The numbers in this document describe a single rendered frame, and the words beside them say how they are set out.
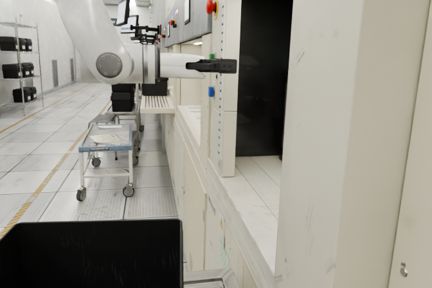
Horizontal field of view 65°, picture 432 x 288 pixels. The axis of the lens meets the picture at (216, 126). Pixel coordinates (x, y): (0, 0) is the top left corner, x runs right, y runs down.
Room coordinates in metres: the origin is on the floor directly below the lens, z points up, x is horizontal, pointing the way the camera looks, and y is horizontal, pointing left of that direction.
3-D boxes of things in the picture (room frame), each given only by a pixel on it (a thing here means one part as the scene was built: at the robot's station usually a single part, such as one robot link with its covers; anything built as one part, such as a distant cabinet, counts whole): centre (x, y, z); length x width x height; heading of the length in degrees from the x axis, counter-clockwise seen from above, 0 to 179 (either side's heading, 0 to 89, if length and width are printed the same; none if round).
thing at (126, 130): (3.10, 0.99, 0.24); 0.97 x 0.52 x 0.48; 14
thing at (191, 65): (0.74, 0.04, 1.19); 0.08 x 0.06 x 0.01; 41
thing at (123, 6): (3.93, 0.89, 1.59); 0.50 x 0.41 x 0.36; 101
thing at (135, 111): (4.76, 1.30, 0.24); 0.94 x 0.53 x 0.48; 11
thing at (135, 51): (0.74, 0.23, 1.19); 0.13 x 0.09 x 0.08; 101
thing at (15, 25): (6.80, 3.93, 0.89); 1.22 x 0.47 x 1.77; 11
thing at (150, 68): (0.76, 0.15, 1.19); 0.09 x 0.03 x 0.08; 11
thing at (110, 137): (2.92, 0.98, 0.47); 0.31 x 0.23 x 0.02; 33
